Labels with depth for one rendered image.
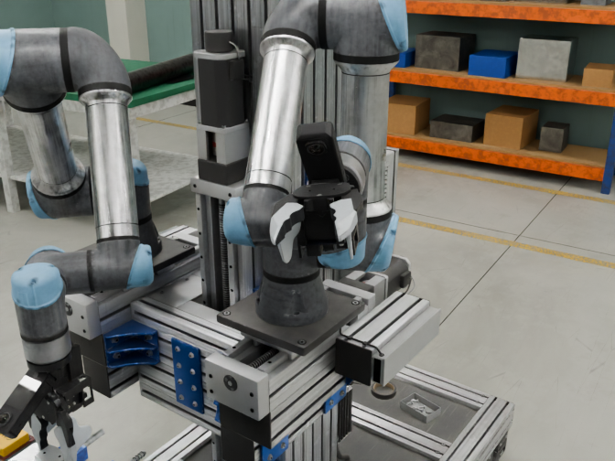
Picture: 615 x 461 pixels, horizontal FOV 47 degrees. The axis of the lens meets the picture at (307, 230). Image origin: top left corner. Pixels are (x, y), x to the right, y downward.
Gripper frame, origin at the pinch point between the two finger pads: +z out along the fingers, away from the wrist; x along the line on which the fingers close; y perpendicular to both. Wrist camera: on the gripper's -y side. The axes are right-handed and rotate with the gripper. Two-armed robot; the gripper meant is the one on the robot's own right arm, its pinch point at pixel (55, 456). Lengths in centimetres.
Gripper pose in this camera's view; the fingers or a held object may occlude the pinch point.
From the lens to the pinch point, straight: 137.0
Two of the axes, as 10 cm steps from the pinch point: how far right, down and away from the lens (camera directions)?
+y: 5.3, -3.3, 7.8
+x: -8.5, -2.0, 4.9
